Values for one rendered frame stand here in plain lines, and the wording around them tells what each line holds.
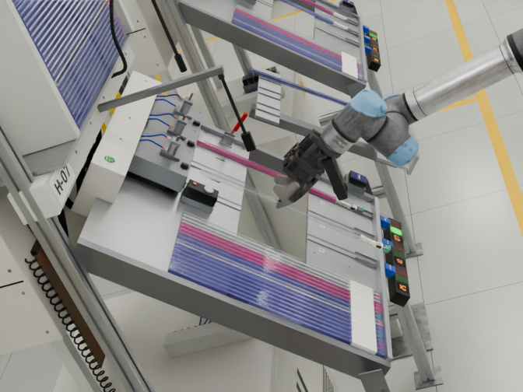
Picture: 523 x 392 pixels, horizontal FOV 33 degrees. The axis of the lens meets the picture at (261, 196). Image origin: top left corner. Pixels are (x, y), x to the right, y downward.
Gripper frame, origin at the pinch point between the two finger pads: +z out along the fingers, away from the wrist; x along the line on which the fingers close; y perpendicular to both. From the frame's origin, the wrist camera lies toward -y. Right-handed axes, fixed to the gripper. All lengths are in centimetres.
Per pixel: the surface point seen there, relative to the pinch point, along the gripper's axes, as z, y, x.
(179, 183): 8.5, 23.9, 6.1
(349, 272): 0.4, -21.7, 7.8
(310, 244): 3.1, -11.5, 2.9
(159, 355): 58, -5, 2
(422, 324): 36, -89, -60
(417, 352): 31, -79, -33
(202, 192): 6.2, 18.5, 7.3
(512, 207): 1, -111, -118
